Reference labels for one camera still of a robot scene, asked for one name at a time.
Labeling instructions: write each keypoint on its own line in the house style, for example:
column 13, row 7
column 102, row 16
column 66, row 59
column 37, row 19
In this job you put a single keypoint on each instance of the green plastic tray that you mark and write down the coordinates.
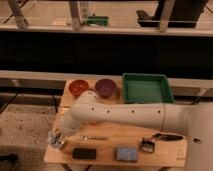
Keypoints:
column 146, row 88

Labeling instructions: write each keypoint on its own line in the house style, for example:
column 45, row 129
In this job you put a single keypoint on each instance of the black rectangular sponge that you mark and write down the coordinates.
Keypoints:
column 82, row 153

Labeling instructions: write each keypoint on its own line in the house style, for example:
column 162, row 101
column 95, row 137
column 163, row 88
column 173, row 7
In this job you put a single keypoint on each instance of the metal cup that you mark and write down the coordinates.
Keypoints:
column 147, row 145

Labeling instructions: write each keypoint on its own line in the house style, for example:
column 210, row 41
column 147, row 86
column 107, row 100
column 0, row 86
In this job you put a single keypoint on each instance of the metal spoon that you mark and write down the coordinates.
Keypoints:
column 85, row 138

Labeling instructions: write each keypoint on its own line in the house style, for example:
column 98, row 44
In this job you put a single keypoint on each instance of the small green box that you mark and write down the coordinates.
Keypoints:
column 97, row 20

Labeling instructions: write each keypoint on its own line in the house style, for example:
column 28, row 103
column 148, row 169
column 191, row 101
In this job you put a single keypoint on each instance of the black handled tool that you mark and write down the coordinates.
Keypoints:
column 167, row 137

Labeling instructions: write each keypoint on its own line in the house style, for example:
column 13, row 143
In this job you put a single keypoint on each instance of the red bowl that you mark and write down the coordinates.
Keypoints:
column 77, row 87

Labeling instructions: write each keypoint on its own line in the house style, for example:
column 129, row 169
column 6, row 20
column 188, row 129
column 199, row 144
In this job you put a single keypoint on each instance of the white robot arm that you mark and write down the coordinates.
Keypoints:
column 194, row 121

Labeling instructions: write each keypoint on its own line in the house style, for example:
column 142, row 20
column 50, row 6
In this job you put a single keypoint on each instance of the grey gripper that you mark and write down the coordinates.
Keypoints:
column 56, row 139

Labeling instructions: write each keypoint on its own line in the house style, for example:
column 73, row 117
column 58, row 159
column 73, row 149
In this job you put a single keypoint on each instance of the blue folded towel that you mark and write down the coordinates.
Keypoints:
column 126, row 154

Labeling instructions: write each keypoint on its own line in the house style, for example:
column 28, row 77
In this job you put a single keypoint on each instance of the purple bowl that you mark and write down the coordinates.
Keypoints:
column 105, row 87

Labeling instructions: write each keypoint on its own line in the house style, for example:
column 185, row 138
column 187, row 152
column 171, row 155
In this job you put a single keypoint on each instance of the black office chair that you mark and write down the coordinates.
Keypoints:
column 185, row 14

